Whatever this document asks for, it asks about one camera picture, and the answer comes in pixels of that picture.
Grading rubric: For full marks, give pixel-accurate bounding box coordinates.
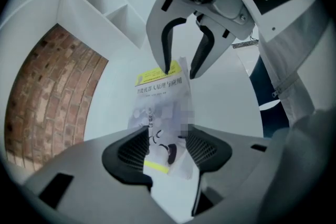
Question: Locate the silver metal strip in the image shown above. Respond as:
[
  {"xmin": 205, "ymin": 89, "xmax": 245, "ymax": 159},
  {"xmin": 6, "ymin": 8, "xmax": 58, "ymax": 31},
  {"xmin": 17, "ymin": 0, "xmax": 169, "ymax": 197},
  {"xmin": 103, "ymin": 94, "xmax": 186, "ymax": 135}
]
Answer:
[{"xmin": 232, "ymin": 39, "xmax": 260, "ymax": 49}]

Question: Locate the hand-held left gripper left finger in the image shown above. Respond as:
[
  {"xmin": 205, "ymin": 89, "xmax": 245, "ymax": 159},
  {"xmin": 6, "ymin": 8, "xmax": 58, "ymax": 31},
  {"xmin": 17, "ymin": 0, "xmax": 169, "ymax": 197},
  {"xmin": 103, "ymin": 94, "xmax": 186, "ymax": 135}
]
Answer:
[{"xmin": 23, "ymin": 125, "xmax": 182, "ymax": 224}]

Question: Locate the white book with yellow band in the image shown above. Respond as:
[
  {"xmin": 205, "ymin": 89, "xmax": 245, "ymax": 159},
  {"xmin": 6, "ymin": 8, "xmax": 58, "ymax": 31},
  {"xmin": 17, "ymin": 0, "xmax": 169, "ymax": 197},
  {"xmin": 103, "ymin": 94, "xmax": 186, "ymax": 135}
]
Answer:
[{"xmin": 128, "ymin": 56, "xmax": 196, "ymax": 180}]

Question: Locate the white shelf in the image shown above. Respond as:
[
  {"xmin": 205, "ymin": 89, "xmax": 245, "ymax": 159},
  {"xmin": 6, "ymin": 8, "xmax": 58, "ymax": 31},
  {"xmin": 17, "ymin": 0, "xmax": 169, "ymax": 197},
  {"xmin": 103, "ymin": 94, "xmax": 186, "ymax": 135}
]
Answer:
[{"xmin": 0, "ymin": 0, "xmax": 265, "ymax": 187}]

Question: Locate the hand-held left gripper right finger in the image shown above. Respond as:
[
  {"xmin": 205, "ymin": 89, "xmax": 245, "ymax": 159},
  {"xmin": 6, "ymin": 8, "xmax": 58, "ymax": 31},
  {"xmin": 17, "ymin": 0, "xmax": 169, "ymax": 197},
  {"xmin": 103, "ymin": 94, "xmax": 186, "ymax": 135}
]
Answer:
[{"xmin": 184, "ymin": 125, "xmax": 274, "ymax": 224}]

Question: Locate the dark blue rounded object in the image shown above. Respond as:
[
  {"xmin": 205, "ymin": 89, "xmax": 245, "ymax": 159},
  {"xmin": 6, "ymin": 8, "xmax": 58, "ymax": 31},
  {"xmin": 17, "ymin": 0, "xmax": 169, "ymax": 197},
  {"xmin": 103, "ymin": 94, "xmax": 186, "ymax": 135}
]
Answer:
[{"xmin": 248, "ymin": 56, "xmax": 290, "ymax": 139}]

